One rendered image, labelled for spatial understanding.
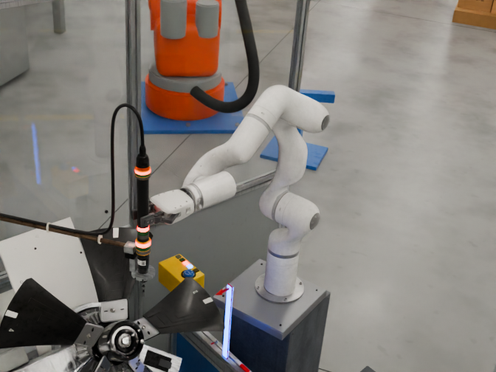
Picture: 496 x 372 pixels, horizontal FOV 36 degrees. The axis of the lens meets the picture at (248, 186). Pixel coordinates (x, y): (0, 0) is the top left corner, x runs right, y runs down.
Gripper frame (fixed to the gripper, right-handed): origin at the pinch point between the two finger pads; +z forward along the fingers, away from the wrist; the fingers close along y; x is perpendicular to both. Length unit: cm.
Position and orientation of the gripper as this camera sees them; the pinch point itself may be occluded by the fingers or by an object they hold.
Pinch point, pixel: (142, 216)
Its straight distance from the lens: 216.1
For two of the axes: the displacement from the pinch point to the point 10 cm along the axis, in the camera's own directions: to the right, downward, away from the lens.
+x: 0.6, -8.5, -5.3
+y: -6.4, -4.4, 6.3
